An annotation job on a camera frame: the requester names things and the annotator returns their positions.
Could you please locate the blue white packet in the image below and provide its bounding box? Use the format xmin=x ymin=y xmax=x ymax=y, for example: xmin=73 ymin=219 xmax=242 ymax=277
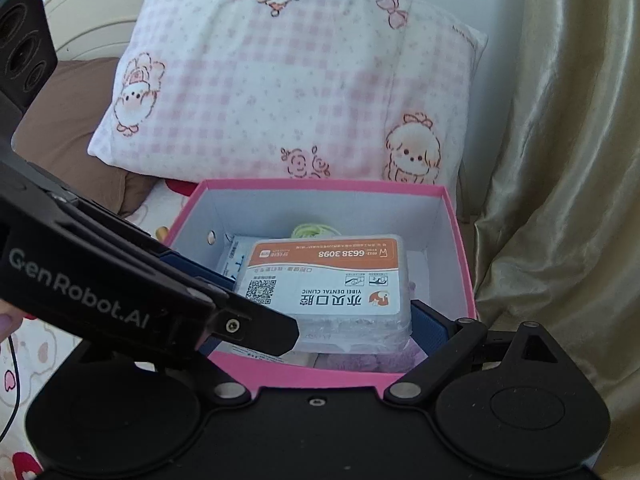
xmin=217 ymin=234 xmax=259 ymax=282

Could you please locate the pink cardboard box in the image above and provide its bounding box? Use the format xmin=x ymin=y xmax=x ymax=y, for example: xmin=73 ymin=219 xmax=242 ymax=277
xmin=165 ymin=178 xmax=481 ymax=391

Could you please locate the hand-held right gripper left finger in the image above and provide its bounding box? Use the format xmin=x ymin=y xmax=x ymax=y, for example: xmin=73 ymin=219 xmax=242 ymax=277
xmin=194 ymin=349 xmax=252 ymax=402

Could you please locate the golden curtain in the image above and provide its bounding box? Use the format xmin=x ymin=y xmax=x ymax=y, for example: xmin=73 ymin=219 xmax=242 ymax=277
xmin=472 ymin=0 xmax=640 ymax=413

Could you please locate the person's left hand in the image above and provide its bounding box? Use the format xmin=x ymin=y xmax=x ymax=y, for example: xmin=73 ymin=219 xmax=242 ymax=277
xmin=0 ymin=300 xmax=24 ymax=342

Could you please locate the brown pillow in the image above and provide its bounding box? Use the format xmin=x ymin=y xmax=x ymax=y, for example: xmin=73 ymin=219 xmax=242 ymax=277
xmin=17 ymin=57 xmax=157 ymax=219

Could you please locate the pink checked pillow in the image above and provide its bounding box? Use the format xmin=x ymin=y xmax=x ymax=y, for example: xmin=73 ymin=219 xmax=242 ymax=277
xmin=87 ymin=0 xmax=490 ymax=187

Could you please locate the orange label tissue packet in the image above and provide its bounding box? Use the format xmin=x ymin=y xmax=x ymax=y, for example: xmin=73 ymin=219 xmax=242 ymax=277
xmin=235 ymin=232 xmax=414 ymax=362

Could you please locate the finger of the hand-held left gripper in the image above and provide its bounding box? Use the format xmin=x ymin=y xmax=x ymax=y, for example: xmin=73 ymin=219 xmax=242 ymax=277
xmin=201 ymin=291 xmax=302 ymax=358
xmin=64 ymin=194 xmax=237 ymax=297

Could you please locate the green hair tie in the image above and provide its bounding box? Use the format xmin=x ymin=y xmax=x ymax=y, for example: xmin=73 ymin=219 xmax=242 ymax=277
xmin=291 ymin=220 xmax=347 ymax=240

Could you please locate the black cable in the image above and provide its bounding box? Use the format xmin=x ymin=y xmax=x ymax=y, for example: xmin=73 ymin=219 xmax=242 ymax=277
xmin=0 ymin=336 xmax=21 ymax=438

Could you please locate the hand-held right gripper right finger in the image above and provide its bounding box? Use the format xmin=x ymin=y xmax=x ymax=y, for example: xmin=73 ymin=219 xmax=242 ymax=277
xmin=384 ymin=299 xmax=567 ymax=403

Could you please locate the printed bed sheet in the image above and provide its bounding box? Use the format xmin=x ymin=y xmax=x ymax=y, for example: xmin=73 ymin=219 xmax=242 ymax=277
xmin=0 ymin=179 xmax=202 ymax=480

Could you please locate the purple plush toy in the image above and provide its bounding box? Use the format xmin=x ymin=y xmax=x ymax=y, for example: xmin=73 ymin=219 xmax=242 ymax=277
xmin=315 ymin=335 xmax=432 ymax=374

